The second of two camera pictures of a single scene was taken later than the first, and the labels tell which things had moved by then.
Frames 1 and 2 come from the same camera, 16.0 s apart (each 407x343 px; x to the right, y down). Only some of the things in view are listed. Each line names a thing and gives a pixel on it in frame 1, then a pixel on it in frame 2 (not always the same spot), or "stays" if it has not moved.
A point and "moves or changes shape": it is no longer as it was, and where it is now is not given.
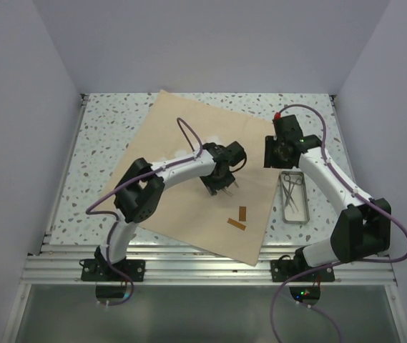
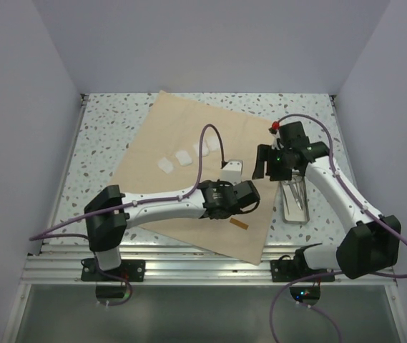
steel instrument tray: x=294 y=199 stays
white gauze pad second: x=181 y=153 stays
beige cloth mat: x=233 y=222 stays
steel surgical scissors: x=235 y=182 moves or changes shape
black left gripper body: x=215 y=181 → x=232 y=212
